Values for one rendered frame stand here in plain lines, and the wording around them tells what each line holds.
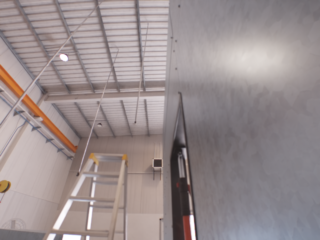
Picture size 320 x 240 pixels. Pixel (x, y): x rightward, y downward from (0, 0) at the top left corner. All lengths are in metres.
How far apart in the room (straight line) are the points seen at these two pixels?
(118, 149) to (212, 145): 12.00
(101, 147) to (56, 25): 8.52
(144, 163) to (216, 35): 11.24
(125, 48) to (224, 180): 7.22
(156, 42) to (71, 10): 3.44
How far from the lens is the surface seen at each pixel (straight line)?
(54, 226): 1.25
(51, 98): 10.10
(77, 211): 11.80
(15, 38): 8.95
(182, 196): 0.79
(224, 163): 0.20
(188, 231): 0.78
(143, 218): 10.67
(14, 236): 3.66
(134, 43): 7.19
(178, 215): 0.94
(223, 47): 0.22
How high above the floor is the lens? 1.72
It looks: 37 degrees up
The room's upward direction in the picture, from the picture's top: straight up
